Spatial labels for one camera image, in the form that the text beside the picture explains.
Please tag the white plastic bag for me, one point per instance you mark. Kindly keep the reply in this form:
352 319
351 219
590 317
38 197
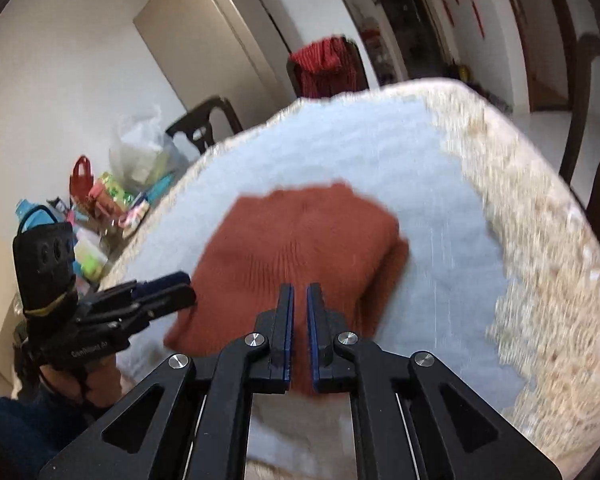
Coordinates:
135 150

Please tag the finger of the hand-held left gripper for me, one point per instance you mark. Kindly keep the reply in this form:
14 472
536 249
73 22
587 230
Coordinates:
172 300
165 280

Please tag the colourful toys on floor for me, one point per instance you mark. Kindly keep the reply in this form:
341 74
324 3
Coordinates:
462 72

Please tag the light blue cloth mat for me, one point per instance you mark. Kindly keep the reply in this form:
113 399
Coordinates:
430 185

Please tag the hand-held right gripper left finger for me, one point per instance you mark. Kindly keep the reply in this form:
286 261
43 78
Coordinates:
290 320

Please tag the rust orange knit sweater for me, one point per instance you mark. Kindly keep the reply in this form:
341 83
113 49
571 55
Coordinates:
305 240

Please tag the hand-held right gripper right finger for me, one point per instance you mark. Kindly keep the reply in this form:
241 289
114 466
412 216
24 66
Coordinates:
311 320

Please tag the red shopping bag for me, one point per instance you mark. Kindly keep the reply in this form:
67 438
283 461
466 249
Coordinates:
77 180

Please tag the brown wooden door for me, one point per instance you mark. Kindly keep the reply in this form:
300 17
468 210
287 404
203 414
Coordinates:
540 35

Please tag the beige cabinet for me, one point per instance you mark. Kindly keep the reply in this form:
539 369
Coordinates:
205 35

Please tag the person's left forearm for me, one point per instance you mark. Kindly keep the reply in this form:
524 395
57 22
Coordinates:
15 435

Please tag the dark wooden chair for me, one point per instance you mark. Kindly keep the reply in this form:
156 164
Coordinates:
215 107
587 110

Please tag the pile of colourful snack packets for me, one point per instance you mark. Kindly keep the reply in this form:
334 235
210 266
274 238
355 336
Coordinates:
110 195

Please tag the person's left hand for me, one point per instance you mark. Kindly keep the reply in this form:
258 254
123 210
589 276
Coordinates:
100 380

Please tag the red garment on chair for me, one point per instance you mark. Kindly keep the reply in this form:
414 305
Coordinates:
320 60

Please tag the beige lace tablecloth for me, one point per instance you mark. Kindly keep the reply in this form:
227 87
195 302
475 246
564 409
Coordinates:
545 220

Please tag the dark display shelf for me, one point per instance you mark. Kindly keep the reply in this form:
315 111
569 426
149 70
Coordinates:
405 20

